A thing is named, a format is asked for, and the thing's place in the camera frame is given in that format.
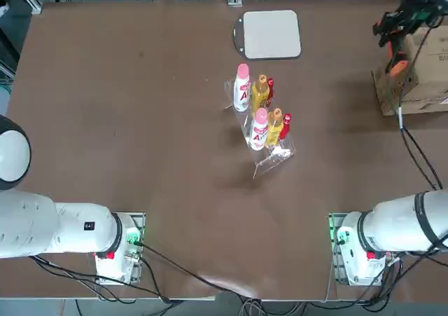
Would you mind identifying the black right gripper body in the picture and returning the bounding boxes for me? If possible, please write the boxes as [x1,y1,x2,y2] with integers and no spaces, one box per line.
[395,0,442,29]

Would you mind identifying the white bottle pink cap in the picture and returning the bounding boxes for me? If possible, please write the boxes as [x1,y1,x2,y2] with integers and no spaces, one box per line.
[248,107,270,151]
[233,63,253,113]

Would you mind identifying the yellow drink bottle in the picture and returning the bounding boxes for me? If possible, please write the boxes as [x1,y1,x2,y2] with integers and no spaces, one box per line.
[265,108,284,148]
[251,74,270,111]

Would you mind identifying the clear acrylic tiered shelf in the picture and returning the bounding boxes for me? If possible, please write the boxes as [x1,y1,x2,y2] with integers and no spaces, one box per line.
[223,79,297,181]

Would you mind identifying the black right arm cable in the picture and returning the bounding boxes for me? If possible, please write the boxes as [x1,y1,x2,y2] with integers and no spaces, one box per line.
[397,21,444,191]

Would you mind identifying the orange black barcode scanner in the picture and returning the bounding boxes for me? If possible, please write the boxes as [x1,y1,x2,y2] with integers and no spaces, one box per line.
[372,11,410,78]

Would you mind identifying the brown cardboard box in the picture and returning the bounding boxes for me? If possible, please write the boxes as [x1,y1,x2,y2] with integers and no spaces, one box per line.
[370,23,448,116]

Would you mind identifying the red cola bottle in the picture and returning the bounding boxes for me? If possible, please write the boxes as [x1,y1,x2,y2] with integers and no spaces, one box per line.
[265,77,276,107]
[279,113,293,142]

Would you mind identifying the black table cable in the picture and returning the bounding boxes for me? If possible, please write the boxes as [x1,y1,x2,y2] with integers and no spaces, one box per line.
[138,242,267,299]

